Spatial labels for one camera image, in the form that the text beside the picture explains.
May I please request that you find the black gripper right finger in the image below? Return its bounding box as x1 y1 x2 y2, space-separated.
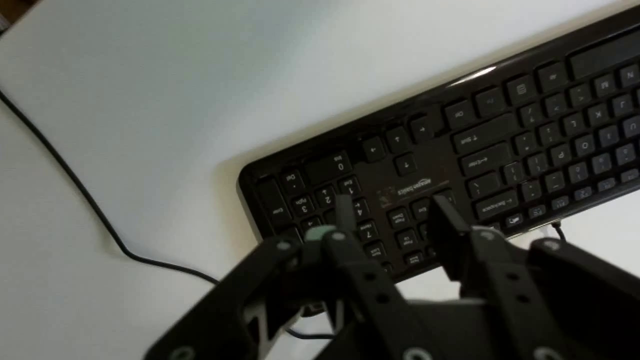
427 196 640 360

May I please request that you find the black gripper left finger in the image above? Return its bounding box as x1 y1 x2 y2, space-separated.
143 195 377 360

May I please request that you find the black computer keyboard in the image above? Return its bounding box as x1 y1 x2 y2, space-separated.
238 7 640 280

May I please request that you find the black keyboard cable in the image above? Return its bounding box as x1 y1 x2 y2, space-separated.
0 89 336 343

